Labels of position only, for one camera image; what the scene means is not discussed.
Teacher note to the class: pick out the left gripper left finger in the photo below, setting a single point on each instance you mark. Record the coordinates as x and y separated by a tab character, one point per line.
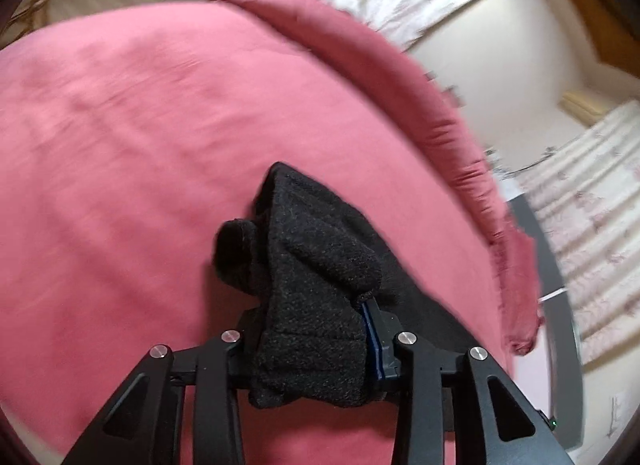
141	422

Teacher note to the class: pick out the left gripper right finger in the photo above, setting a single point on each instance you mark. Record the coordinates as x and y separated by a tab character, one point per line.
463	394

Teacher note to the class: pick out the black knitted garment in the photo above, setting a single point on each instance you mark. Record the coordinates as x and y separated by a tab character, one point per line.
312	260

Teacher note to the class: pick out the grey headboard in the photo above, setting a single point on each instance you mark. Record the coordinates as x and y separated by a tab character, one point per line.
567	394

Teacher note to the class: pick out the pink ruffled pillow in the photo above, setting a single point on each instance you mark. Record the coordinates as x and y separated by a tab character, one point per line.
515	256

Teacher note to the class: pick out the pink rolled duvet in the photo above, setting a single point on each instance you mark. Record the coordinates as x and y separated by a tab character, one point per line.
396	84

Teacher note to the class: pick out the right white curtain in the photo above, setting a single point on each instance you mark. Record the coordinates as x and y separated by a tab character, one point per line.
586	200

